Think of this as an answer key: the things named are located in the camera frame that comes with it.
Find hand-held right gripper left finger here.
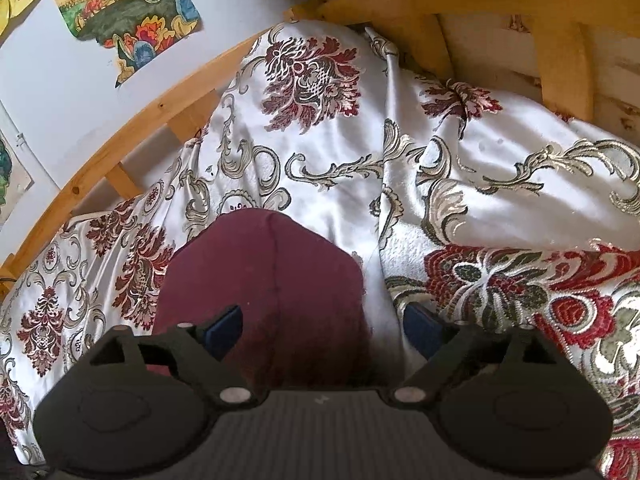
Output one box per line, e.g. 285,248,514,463
86,305,253,405

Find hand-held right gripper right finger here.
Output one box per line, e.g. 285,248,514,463
392,302,561,405

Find maroon long-sleeve sweater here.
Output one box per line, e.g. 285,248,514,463
150,208,374,392

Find floral satin bedspread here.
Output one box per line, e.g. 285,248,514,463
0,19,640,480

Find wooden bed frame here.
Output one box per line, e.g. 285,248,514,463
0,0,640,288

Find cartoon girl wall poster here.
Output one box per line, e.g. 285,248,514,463
0,104,34,227

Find landscape wall poster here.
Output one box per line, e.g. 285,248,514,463
51,0,204,87

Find yellow wall poster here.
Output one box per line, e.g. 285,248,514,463
0,0,58,37

